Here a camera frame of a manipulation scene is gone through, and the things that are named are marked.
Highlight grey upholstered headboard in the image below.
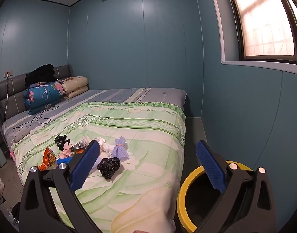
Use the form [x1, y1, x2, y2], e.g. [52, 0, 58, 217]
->
[0, 64, 74, 127]

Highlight black cable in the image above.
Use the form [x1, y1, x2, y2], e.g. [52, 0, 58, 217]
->
[12, 105, 60, 130]

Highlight black folded clothes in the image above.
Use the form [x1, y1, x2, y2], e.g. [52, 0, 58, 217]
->
[25, 64, 58, 88]

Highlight white charging cable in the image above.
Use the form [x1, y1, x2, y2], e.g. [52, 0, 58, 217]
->
[3, 75, 10, 127]

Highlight green floral quilt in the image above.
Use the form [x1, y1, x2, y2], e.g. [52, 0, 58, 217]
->
[11, 101, 186, 233]

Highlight white tissue bundle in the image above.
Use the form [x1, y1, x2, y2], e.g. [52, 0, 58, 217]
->
[95, 137, 116, 157]

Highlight small black plastic bag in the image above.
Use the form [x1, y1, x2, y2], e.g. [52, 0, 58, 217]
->
[54, 134, 71, 151]

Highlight beige pillows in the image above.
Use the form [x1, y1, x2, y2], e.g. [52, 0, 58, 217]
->
[61, 76, 89, 100]

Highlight large lavender foam net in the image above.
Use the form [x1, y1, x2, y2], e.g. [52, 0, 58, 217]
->
[110, 137, 130, 162]

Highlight blue floral folded quilt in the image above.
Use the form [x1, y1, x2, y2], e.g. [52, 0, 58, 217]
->
[23, 81, 65, 115]

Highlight white power strip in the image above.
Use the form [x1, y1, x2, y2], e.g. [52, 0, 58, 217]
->
[13, 127, 31, 142]

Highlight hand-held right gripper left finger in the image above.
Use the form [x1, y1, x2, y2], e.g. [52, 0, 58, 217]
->
[19, 139, 102, 233]

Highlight brown framed window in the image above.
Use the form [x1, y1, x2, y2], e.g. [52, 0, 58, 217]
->
[208, 0, 297, 66]

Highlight large black plastic bag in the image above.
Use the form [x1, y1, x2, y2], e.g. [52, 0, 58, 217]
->
[97, 157, 121, 180]

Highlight yellow rimmed black bin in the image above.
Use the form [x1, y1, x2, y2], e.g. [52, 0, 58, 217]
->
[177, 160, 255, 233]

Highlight pink tissue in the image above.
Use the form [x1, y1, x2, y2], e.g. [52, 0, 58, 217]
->
[58, 144, 75, 159]

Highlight grey striped bedsheet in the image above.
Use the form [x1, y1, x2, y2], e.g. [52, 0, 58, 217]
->
[2, 87, 188, 151]

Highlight orange snack packet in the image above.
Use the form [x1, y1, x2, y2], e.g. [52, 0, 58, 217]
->
[37, 147, 57, 171]

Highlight silver wrapper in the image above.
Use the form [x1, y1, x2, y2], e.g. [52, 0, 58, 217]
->
[73, 143, 88, 154]

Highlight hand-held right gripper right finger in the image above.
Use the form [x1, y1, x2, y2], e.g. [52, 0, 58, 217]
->
[192, 139, 279, 233]

